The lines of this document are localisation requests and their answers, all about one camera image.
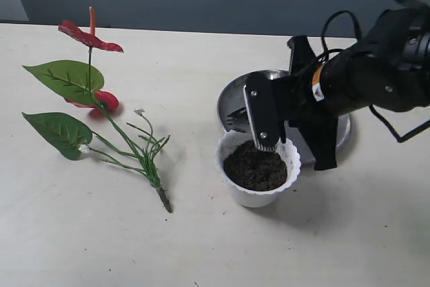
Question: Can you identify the small steel spoon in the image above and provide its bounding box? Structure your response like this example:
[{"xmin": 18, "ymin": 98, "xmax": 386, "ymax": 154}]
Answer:
[{"xmin": 280, "ymin": 120, "xmax": 287, "ymax": 144}]

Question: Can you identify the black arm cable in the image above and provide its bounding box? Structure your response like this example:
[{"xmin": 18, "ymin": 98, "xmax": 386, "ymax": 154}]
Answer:
[{"xmin": 318, "ymin": 0, "xmax": 430, "ymax": 144}]

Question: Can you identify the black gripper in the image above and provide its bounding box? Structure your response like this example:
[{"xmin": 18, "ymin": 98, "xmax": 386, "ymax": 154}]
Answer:
[{"xmin": 271, "ymin": 35, "xmax": 386, "ymax": 171}]

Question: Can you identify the artificial red anthurium plant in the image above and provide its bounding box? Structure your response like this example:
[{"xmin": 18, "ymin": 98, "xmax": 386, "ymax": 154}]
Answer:
[{"xmin": 22, "ymin": 7, "xmax": 173, "ymax": 213}]

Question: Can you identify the round steel plate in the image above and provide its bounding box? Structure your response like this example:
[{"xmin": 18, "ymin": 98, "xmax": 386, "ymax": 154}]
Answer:
[{"xmin": 217, "ymin": 73, "xmax": 351, "ymax": 165}]

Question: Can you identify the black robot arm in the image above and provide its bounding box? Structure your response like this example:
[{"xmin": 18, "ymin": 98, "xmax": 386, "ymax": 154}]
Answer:
[{"xmin": 271, "ymin": 9, "xmax": 429, "ymax": 171}]

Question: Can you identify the dark potting soil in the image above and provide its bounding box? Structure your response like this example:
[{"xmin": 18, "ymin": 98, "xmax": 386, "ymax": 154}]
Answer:
[{"xmin": 223, "ymin": 140, "xmax": 288, "ymax": 192}]

